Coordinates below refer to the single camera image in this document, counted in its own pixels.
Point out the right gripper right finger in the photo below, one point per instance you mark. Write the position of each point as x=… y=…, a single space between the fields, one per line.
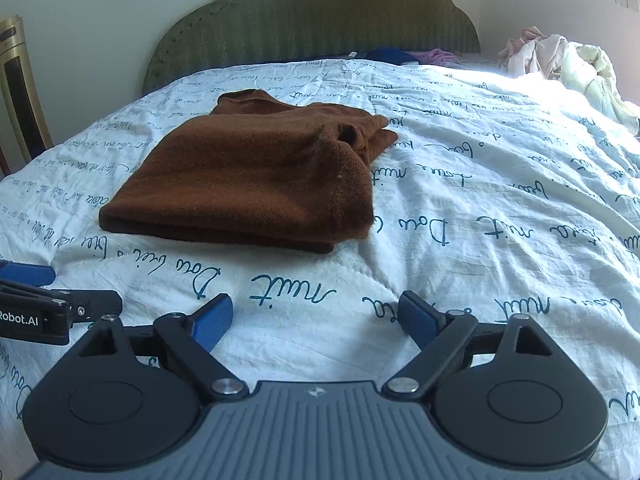
x=447 y=342

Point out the purple garment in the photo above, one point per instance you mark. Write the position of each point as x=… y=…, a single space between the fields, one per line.
x=436 y=57

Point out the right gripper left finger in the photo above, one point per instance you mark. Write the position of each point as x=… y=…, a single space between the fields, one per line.
x=183 y=345

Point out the wooden chair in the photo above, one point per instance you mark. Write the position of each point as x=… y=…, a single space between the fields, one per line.
x=19 y=92

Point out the pink crumpled garment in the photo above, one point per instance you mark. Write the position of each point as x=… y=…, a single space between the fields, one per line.
x=533 y=52

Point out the blue garment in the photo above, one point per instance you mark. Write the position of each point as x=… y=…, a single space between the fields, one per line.
x=393 y=56

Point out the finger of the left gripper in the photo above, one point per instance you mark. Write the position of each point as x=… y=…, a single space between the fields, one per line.
x=26 y=273

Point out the green upholstered headboard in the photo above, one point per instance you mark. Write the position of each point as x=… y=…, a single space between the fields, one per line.
x=226 y=33

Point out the wall switch plate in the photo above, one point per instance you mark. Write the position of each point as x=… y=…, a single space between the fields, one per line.
x=632 y=5

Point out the cream crumpled garment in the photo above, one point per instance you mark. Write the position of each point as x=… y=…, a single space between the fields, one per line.
x=588 y=70

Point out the brown knit sweater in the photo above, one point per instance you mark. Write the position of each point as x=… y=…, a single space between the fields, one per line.
x=257 y=171

